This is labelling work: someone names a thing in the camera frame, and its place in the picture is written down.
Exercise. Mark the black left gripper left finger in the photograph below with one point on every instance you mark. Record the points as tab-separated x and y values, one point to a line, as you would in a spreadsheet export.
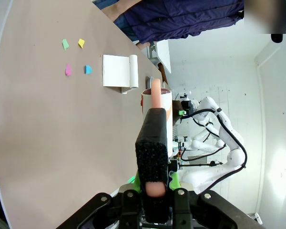
105	210

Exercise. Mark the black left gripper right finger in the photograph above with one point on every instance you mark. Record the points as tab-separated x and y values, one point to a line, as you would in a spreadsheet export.
205	210

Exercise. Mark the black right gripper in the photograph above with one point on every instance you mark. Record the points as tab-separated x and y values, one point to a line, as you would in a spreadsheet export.
187	106

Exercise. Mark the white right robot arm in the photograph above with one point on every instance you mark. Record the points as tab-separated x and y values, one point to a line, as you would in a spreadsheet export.
228	133

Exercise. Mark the person's right forearm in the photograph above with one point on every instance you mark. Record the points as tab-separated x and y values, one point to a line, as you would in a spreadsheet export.
132	4

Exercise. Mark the person's left hand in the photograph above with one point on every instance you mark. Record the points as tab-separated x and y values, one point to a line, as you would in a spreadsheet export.
143	45

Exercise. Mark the person's right hand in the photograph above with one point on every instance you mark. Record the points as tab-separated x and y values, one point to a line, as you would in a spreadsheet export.
112	10

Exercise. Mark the white table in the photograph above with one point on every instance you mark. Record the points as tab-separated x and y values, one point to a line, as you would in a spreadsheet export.
162	57

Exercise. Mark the white paper towel roll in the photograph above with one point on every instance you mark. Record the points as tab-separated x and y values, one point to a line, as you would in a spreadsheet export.
115	71

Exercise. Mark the navy blue jacket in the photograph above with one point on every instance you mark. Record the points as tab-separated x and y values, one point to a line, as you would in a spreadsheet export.
181	19

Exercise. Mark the blue jeans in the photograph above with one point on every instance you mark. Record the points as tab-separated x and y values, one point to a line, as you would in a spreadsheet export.
127	28

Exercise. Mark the blue paper scrap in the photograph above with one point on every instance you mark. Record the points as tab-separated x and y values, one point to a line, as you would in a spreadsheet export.
88	69

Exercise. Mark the yellow paper scrap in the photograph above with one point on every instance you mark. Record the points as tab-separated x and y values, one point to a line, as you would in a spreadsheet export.
81	43

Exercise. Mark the pink paper scrap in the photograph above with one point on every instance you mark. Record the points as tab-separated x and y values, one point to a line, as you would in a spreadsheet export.
68	70

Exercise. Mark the green paper scrap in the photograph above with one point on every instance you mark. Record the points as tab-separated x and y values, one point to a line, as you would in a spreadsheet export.
65	44

